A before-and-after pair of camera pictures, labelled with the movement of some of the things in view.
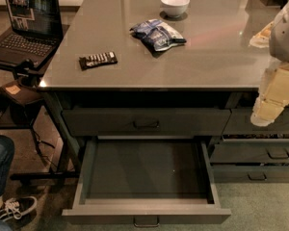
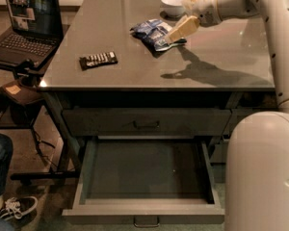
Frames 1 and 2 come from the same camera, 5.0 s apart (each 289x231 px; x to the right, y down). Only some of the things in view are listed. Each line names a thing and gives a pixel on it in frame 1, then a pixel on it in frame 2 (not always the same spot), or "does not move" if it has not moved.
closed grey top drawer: (144, 122) does not move
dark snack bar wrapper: (96, 60) does not move
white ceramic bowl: (174, 5) does not move
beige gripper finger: (270, 103) → (184, 27)
